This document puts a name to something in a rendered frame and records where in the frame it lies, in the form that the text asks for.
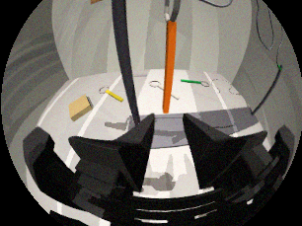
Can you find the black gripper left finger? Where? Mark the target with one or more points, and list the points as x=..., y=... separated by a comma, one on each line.
x=130, y=153

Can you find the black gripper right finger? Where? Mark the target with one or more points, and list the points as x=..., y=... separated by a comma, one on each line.
x=213, y=152

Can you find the tan rectangular block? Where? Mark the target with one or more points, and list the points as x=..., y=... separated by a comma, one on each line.
x=79, y=107

